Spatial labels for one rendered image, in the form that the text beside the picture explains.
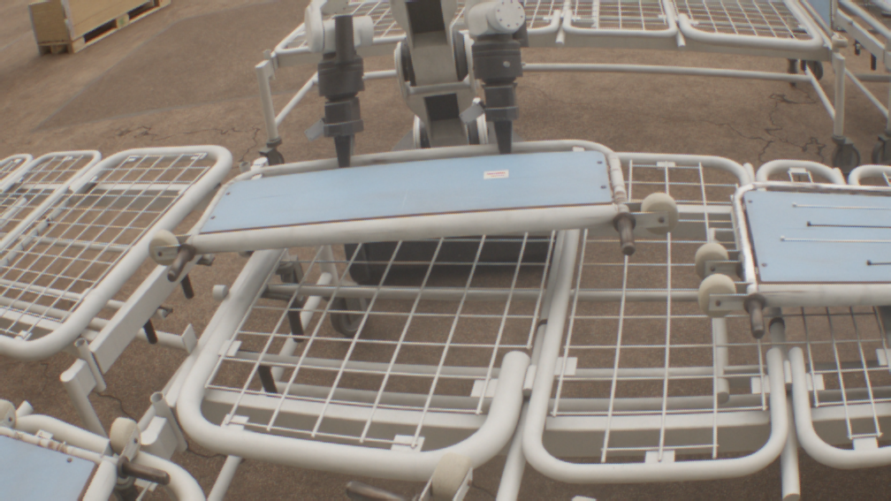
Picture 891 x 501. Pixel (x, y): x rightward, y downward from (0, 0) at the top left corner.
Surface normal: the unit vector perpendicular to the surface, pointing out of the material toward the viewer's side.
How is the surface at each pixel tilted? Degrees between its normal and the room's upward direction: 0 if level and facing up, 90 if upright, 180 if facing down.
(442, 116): 129
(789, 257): 5
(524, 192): 1
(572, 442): 90
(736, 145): 0
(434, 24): 118
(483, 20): 78
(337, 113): 69
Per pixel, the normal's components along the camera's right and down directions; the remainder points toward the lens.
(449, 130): -0.09, -0.31
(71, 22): 0.84, 0.20
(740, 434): -0.20, 0.55
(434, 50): 0.06, 0.87
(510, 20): 0.47, 0.13
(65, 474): -0.04, -0.84
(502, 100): -0.12, 0.20
